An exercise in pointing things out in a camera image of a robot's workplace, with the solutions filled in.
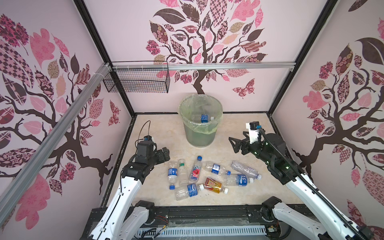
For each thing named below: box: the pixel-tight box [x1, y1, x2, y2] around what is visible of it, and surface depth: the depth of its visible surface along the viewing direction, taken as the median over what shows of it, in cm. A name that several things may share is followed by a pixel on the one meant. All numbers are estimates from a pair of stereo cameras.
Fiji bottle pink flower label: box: [188, 155, 203, 183], surface depth 86 cm
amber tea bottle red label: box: [199, 177, 229, 195], surface depth 81 cm
